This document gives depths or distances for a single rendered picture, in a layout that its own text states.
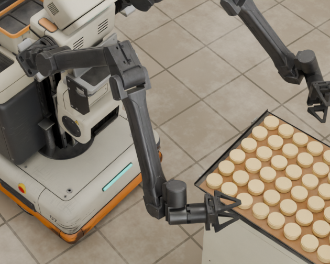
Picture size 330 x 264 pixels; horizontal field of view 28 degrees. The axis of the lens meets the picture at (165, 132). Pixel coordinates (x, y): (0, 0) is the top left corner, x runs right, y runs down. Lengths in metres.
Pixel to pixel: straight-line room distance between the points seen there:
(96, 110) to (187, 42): 1.38
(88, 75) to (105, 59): 0.53
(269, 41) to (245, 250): 0.68
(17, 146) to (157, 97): 0.99
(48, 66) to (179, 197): 0.60
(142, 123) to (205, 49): 2.00
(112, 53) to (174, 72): 1.87
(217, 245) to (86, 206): 0.75
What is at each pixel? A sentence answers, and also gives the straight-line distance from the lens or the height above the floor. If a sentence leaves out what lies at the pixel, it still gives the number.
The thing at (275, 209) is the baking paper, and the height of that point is 0.90.
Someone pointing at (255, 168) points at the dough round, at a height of 0.92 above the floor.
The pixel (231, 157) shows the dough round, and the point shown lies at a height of 0.92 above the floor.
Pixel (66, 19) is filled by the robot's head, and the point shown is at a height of 1.17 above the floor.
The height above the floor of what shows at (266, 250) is 0.77.
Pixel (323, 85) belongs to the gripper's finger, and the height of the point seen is 1.05.
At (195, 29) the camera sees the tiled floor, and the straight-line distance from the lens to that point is 3.92.
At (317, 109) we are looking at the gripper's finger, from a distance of 2.23.
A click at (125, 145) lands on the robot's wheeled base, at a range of 2.94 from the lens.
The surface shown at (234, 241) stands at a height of 0.70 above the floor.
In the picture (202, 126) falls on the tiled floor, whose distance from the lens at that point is 3.38.
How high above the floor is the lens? 2.56
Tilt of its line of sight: 50 degrees down
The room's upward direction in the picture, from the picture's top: 1 degrees counter-clockwise
